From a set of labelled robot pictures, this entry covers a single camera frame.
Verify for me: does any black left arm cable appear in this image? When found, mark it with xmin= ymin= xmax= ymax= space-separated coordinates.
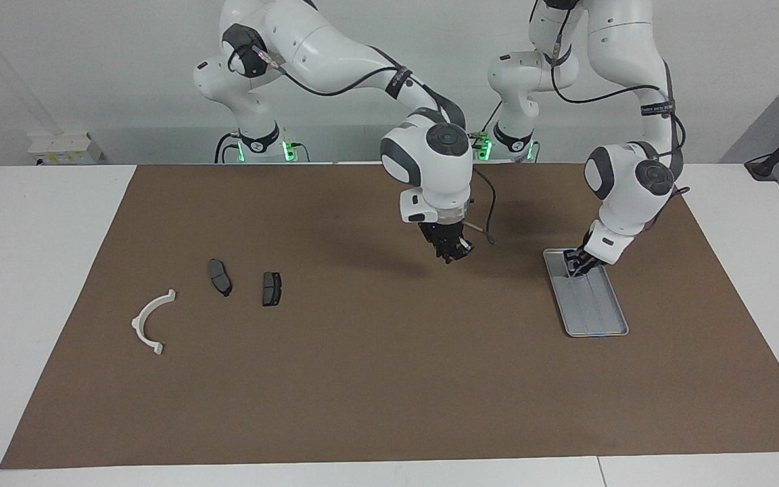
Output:
xmin=549 ymin=5 xmax=692 ymax=198

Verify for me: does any brown table mat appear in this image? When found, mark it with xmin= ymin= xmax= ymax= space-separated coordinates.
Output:
xmin=0 ymin=162 xmax=779 ymax=470

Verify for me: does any rectangular dark grey brake pad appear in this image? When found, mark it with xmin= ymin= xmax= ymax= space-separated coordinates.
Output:
xmin=262 ymin=271 xmax=283 ymax=308

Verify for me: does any white semicircular plastic bracket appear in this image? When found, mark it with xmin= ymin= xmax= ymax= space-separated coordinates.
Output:
xmin=131 ymin=289 xmax=177 ymax=356

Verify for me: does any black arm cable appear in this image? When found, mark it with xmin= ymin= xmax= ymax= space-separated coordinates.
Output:
xmin=549 ymin=5 xmax=692 ymax=198
xmin=227 ymin=41 xmax=499 ymax=246

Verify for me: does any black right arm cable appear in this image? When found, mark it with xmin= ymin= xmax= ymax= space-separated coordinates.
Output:
xmin=227 ymin=41 xmax=499 ymax=246

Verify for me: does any elongated dark grey brake pad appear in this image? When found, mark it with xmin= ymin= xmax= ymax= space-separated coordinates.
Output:
xmin=208 ymin=258 xmax=233 ymax=298

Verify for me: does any silver metal tray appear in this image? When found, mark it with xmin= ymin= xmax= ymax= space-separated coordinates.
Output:
xmin=542 ymin=248 xmax=630 ymax=338

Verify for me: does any white power strip box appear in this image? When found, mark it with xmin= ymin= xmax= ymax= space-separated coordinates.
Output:
xmin=27 ymin=132 xmax=103 ymax=166

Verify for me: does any black left base cable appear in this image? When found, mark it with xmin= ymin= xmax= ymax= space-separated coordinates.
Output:
xmin=468 ymin=101 xmax=504 ymax=162

